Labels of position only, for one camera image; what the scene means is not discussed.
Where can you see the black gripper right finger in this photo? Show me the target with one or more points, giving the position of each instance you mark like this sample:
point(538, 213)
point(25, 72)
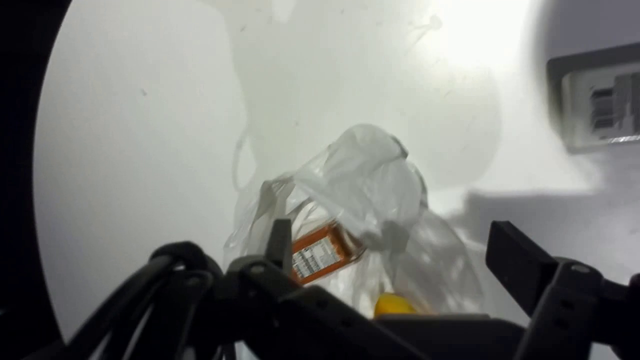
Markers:
point(573, 313)

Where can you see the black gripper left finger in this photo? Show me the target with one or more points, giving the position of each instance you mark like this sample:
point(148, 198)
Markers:
point(300, 327)

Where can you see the small yellow lidded container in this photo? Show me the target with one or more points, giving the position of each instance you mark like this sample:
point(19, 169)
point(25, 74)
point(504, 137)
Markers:
point(393, 304)

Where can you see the white plastic bag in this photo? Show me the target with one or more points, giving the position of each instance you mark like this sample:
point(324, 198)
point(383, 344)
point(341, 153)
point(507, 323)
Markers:
point(372, 200)

